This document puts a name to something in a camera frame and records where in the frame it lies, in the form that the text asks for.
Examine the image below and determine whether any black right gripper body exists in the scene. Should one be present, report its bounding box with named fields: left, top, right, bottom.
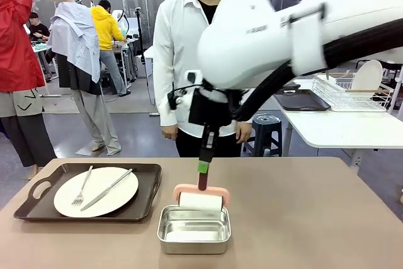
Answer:
left=188, top=88, right=243, bottom=128

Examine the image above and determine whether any pink lint roller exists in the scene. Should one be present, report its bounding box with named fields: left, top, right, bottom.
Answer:
left=173, top=168, right=232, bottom=215

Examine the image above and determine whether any dark brown serving tray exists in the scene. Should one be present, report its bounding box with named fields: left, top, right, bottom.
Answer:
left=13, top=163, right=163, bottom=222

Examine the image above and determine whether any person's right forearm white sleeve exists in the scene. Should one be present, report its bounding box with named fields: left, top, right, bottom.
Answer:
left=153, top=70, right=179, bottom=127

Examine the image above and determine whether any person's left hand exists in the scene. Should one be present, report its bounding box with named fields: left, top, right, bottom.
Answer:
left=235, top=121, right=253, bottom=144

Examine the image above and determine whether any person's right hand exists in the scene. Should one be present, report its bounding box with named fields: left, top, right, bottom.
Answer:
left=161, top=125, right=178, bottom=140

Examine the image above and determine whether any dark blue plastic stool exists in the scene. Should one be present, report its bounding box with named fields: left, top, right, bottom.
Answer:
left=242, top=113, right=283, bottom=158

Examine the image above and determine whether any person in white shirt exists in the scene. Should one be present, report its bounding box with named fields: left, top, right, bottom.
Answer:
left=152, top=0, right=254, bottom=158

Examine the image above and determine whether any rectangular metal container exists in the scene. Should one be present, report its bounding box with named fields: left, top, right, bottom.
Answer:
left=156, top=205, right=232, bottom=255

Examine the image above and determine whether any black tripod stand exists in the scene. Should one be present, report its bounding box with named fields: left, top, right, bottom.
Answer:
left=133, top=6, right=150, bottom=81

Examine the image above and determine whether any black flat tray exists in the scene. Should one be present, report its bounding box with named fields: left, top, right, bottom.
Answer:
left=273, top=88, right=332, bottom=112

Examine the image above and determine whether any white round plate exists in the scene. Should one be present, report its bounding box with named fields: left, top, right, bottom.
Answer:
left=53, top=166, right=140, bottom=218

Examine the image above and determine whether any silver table knife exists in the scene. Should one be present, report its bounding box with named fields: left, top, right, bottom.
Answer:
left=80, top=168, right=133, bottom=212

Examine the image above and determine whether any person in yellow jacket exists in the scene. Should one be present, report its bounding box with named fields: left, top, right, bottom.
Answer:
left=90, top=0, right=128, bottom=96

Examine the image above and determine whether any silver fork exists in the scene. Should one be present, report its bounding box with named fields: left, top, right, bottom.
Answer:
left=71, top=165, right=94, bottom=206

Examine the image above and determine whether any white side table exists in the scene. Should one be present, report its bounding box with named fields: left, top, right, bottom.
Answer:
left=273, top=78, right=403, bottom=175

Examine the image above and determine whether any wooden rack rod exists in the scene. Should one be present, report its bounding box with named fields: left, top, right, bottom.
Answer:
left=345, top=88, right=391, bottom=94

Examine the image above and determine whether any white plate in rack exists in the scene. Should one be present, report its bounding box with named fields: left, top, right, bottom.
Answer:
left=350, top=59, right=384, bottom=92

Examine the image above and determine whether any seated person in black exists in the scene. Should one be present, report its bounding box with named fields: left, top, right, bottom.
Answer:
left=27, top=12, right=51, bottom=42

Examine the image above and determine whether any mannequin in red jacket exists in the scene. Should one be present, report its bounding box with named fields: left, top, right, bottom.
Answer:
left=0, top=0, right=57, bottom=180

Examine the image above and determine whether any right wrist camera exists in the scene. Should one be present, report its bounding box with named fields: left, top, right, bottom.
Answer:
left=167, top=69, right=204, bottom=111

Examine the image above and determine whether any white wire dish rack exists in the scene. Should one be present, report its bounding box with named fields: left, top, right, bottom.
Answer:
left=311, top=73, right=394, bottom=113

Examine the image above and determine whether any black corrugated cable hose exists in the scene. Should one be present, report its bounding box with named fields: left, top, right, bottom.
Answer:
left=234, top=18, right=403, bottom=122

